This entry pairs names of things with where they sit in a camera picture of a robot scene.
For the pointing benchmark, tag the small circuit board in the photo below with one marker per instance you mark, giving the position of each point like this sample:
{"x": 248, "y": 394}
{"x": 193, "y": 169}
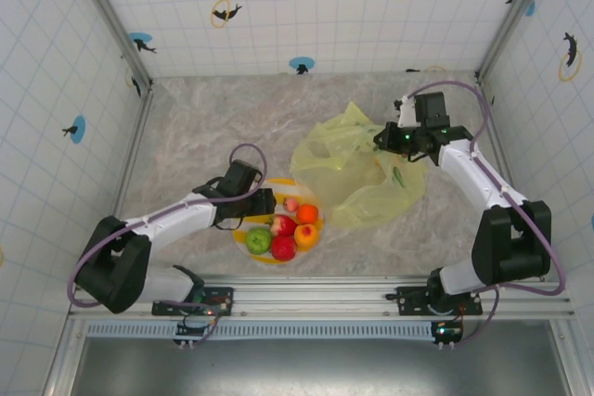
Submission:
{"x": 190, "y": 330}
{"x": 446, "y": 332}

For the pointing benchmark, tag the green apple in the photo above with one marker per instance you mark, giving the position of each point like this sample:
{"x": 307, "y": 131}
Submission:
{"x": 258, "y": 240}

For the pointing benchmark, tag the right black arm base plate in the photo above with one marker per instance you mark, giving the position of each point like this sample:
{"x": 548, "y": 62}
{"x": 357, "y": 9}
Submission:
{"x": 410, "y": 298}

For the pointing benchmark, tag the aluminium mounting rail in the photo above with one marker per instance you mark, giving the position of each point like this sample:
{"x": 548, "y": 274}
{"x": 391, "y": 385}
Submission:
{"x": 315, "y": 296}

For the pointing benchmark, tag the whole red apple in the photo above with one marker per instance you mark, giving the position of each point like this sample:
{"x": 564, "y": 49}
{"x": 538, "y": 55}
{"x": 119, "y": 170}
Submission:
{"x": 284, "y": 248}

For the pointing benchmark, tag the yellow white striped plate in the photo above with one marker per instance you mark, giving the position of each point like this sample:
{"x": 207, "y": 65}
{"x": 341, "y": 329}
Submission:
{"x": 304, "y": 189}

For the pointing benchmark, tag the left small circuit board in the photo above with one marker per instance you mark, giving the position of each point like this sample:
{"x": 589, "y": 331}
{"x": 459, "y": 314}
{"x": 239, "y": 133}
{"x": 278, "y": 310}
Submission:
{"x": 190, "y": 330}

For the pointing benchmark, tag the yellow red peach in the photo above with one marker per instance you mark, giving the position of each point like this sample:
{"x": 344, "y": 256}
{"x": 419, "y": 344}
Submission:
{"x": 306, "y": 234}

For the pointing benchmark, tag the grey metal panel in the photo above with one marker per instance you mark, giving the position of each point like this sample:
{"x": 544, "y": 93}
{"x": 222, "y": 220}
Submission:
{"x": 325, "y": 368}

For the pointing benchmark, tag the left aluminium corner post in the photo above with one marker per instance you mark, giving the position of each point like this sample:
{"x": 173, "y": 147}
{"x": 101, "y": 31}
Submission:
{"x": 111, "y": 16}

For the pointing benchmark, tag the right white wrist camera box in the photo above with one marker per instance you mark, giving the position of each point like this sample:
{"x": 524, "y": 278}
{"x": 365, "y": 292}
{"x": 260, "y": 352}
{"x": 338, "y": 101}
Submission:
{"x": 406, "y": 111}

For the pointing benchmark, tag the right aluminium table edge bar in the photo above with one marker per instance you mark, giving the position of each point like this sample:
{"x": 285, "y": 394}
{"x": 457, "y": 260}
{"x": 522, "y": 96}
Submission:
{"x": 494, "y": 136}

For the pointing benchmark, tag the left aluminium table edge bar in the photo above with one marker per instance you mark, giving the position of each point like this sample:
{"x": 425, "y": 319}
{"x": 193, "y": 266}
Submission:
{"x": 137, "y": 136}

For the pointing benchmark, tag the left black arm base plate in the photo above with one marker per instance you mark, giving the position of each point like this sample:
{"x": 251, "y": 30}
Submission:
{"x": 223, "y": 298}

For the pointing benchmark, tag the aluminium corner post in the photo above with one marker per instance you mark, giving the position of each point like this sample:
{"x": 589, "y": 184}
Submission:
{"x": 515, "y": 11}
{"x": 111, "y": 16}

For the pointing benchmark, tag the right aluminium corner post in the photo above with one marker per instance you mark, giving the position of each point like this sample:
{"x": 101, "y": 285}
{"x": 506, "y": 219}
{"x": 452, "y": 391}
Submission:
{"x": 515, "y": 11}

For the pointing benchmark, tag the small pink apple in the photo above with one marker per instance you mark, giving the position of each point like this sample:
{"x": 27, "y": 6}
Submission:
{"x": 291, "y": 205}

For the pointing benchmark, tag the right small circuit board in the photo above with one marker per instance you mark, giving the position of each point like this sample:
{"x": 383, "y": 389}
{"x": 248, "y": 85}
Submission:
{"x": 446, "y": 332}

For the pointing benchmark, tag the aluminium table edge bar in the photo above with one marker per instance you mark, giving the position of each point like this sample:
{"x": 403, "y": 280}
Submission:
{"x": 494, "y": 136}
{"x": 137, "y": 136}

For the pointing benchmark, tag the yellow avocado print plastic bag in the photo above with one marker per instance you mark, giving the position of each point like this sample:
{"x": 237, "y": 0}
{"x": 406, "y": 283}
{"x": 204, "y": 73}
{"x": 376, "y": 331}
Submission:
{"x": 366, "y": 196}

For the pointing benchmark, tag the red orange tangerine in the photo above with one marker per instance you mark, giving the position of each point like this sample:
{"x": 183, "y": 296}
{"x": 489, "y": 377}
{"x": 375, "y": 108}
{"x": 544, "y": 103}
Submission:
{"x": 307, "y": 214}

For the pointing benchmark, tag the cut red apple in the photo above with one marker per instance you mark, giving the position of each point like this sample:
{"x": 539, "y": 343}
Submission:
{"x": 285, "y": 225}

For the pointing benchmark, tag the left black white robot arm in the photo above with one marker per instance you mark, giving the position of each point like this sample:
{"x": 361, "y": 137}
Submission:
{"x": 176, "y": 220}

